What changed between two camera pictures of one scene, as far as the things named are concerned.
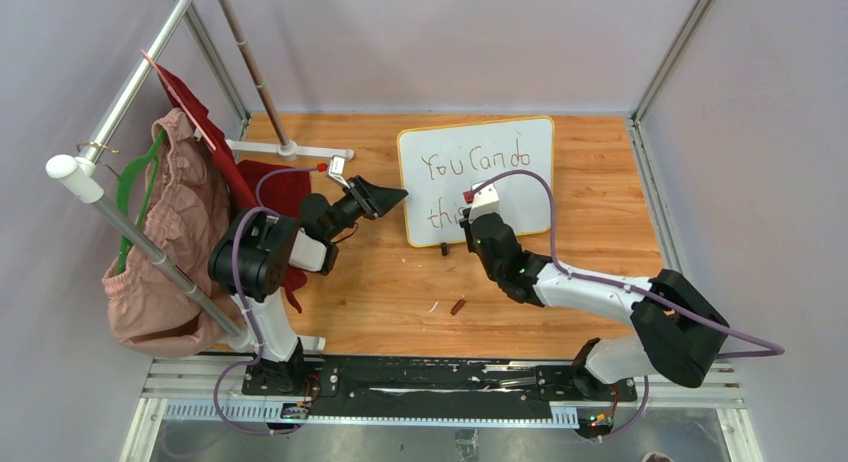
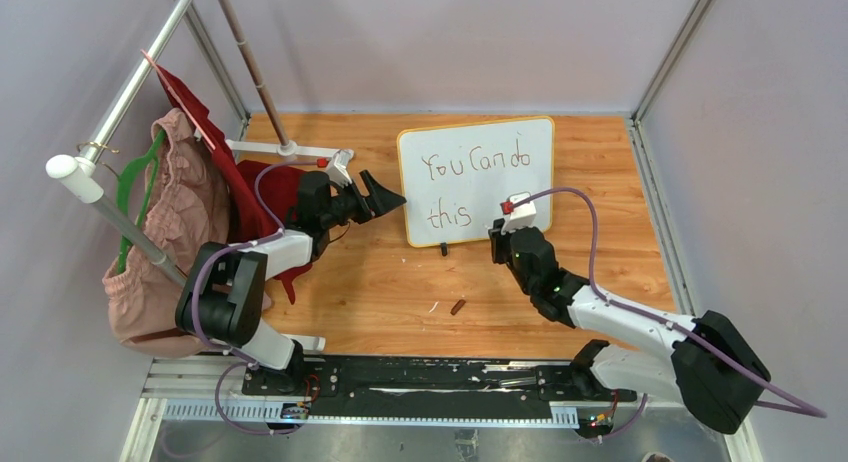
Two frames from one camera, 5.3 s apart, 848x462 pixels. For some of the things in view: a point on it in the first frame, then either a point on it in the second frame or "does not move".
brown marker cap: (457, 307) does not move
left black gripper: (372, 201) does not move
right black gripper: (466, 223) -> (499, 238)
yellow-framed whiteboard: (439, 162) does not move
